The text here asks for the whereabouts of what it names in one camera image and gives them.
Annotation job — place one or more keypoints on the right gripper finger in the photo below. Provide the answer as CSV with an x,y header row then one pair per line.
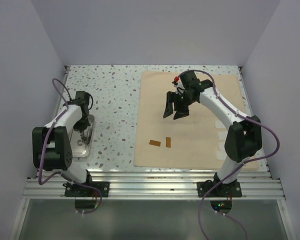
x,y
181,114
170,100

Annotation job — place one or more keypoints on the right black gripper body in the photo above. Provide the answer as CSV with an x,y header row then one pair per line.
x,y
178,105

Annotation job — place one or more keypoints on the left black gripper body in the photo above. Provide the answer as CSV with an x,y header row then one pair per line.
x,y
81,125

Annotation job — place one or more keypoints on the white gauze pad top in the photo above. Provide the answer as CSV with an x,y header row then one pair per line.
x,y
219,125

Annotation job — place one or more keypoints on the white gauze pad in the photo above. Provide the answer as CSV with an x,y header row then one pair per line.
x,y
221,146
221,155
219,125
222,135

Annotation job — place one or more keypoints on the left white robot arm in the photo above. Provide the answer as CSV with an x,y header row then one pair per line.
x,y
51,144

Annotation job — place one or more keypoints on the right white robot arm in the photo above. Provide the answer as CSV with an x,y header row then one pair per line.
x,y
244,137

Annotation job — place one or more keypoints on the steel instrument tray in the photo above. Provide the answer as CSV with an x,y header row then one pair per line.
x,y
80,142

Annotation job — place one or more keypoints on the brown bandage vertical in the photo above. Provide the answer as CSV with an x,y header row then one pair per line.
x,y
168,142

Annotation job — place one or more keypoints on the beige cloth mat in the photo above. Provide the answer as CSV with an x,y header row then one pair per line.
x,y
194,139

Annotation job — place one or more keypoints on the brown bandage horizontal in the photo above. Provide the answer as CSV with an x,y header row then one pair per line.
x,y
155,143

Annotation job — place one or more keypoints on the white gauze pad bottom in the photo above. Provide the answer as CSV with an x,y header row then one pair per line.
x,y
221,155

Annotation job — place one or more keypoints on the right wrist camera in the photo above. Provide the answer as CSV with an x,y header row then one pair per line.
x,y
176,82

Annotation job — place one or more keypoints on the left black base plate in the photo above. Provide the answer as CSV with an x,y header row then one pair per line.
x,y
100,187

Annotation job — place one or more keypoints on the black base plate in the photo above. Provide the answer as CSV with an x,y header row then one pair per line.
x,y
100,187
232,190

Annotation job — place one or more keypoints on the aluminium rail frame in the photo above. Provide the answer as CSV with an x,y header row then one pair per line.
x,y
160,185

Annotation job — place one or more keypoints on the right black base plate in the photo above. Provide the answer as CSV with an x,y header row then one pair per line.
x,y
232,190

